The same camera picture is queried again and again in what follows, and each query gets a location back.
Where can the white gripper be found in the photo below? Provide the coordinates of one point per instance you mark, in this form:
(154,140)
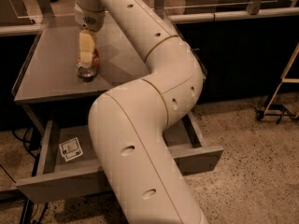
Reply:
(89,20)

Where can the red coke can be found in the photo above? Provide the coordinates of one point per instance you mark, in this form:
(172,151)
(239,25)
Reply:
(89,70)

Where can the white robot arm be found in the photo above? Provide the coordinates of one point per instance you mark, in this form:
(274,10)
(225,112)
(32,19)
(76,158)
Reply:
(126,124)

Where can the grey cabinet with counter top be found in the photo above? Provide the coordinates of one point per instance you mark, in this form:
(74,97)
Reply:
(49,72)

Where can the open grey top drawer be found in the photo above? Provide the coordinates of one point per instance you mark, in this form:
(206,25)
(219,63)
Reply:
(57,179)

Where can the white tag sticker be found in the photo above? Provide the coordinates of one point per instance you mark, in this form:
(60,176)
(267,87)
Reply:
(71,149)

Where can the wooden wheeled stand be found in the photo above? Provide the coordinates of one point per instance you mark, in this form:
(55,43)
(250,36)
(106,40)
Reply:
(280,111)

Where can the grey horizontal rail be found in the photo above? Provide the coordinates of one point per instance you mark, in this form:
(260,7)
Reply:
(234,15)

